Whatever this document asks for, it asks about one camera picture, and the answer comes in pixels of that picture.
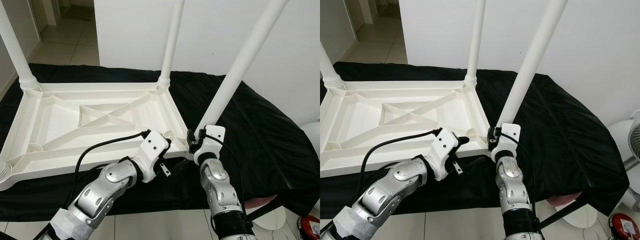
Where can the white door frame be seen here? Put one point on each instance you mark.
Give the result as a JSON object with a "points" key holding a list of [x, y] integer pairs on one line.
{"points": [[47, 10], [362, 10]]}

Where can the white plastic children table top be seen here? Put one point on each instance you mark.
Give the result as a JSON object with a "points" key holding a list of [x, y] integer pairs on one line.
{"points": [[360, 120], [50, 120]]}

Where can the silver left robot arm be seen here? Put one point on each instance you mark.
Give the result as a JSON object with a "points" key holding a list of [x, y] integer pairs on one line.
{"points": [[117, 175], [405, 172]]}

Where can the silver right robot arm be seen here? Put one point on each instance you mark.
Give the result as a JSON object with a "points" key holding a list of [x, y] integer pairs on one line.
{"points": [[512, 182], [217, 185]]}

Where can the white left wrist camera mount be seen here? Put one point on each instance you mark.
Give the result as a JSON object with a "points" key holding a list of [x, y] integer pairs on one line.
{"points": [[445, 147], [152, 147]]}

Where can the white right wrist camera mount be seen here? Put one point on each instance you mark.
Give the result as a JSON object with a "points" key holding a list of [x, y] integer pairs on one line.
{"points": [[212, 137], [510, 135]]}

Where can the red round floor device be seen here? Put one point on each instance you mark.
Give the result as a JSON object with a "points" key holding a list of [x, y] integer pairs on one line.
{"points": [[311, 227], [625, 225]]}

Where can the pink rounded object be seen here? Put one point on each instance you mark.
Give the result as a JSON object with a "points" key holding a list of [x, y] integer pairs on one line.
{"points": [[565, 199], [260, 200]]}

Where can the black table cloth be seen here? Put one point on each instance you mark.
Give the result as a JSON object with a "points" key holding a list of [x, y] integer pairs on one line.
{"points": [[270, 140], [570, 145]]}

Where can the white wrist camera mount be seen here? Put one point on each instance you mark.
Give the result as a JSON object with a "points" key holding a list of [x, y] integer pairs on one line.
{"points": [[445, 147], [212, 137], [510, 135], [152, 147]]}

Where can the black metal table leg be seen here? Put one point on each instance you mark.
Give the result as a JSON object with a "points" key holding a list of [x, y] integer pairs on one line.
{"points": [[265, 210], [560, 215]]}

